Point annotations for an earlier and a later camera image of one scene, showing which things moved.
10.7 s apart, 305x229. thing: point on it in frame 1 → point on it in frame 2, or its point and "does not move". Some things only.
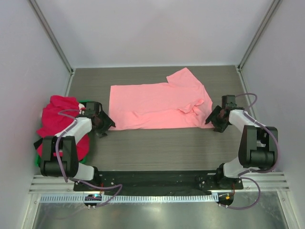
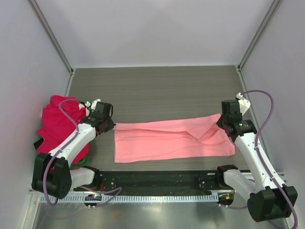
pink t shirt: (181, 103) → (196, 137)
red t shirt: (53, 123) does not move
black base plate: (167, 182) does not move
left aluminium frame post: (56, 40) does not move
